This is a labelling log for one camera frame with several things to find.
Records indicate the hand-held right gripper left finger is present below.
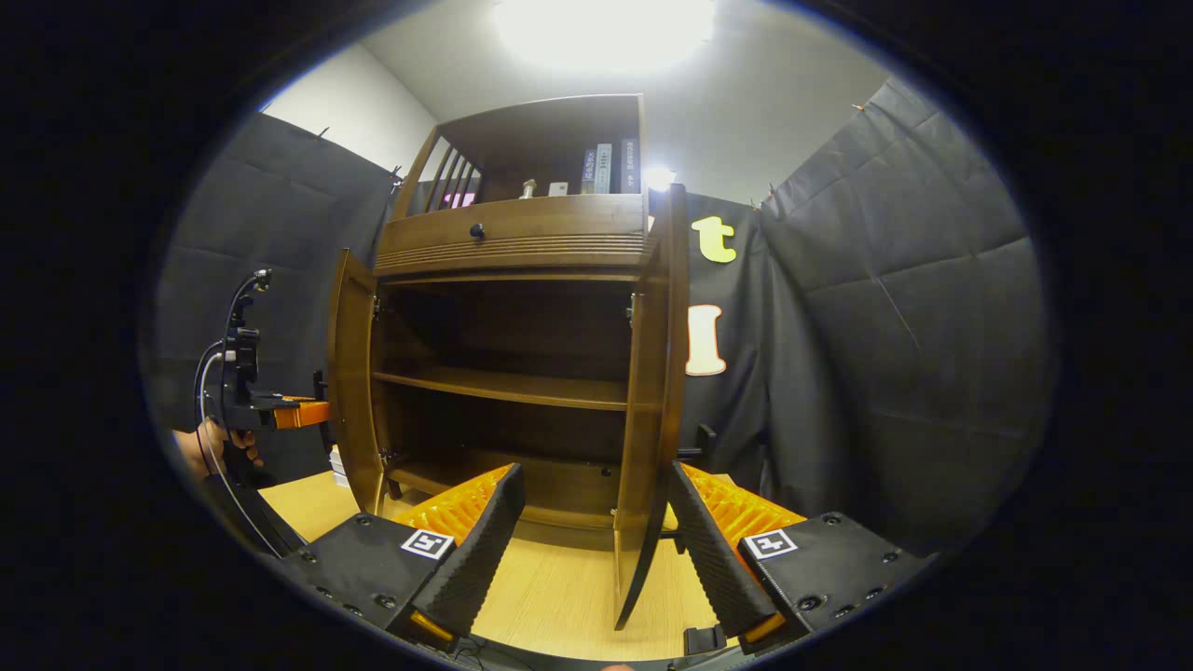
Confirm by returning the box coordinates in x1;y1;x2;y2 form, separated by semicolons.
280;463;526;653

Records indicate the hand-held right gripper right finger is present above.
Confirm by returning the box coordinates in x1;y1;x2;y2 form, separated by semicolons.
667;460;933;655

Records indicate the wooden cabinet door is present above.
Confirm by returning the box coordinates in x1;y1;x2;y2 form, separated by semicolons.
612;184;719;632
326;248;389;516

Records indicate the wooden double-door shoe cabinet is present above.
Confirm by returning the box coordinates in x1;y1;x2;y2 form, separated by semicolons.
326;93;719;632

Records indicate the wooden inner cabinet shelf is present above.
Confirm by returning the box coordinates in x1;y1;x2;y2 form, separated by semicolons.
372;365;631;412

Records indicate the black backdrop cloth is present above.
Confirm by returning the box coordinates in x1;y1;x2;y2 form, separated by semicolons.
140;79;1059;560

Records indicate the large ceiling light panel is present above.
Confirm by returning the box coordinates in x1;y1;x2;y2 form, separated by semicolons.
494;0;719;72

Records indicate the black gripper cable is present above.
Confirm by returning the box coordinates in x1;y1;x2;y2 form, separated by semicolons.
193;269;281;558

